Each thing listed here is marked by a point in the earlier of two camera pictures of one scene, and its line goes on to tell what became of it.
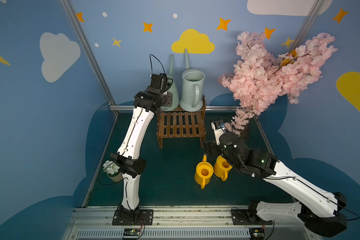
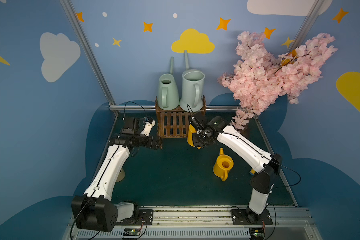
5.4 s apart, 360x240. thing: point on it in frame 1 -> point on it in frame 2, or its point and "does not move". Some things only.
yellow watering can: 204,172 -> 191,131
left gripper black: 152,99 -> 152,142
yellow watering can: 221,168 does not move
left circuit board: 131,232 does not move
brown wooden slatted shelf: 177,123 does not move
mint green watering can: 175,104 does not move
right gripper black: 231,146 -> 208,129
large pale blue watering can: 192,81 does not move
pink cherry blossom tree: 260,77 does not move
